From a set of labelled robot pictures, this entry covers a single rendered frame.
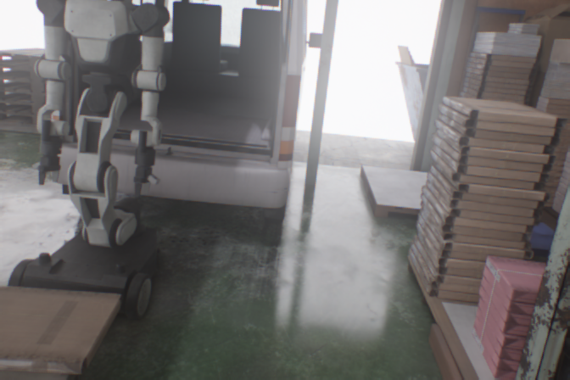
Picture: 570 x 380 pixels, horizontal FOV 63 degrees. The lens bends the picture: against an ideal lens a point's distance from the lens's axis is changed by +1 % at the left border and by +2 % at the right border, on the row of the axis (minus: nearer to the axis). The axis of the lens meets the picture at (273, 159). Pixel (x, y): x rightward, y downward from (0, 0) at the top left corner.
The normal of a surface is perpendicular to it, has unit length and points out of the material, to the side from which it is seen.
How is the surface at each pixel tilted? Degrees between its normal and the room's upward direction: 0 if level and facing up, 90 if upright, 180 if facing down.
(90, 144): 80
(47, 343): 0
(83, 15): 90
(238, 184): 87
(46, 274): 45
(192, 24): 93
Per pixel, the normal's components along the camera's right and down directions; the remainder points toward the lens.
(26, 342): 0.09, -0.96
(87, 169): -0.06, -0.15
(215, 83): -0.08, 0.26
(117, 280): 0.00, -0.49
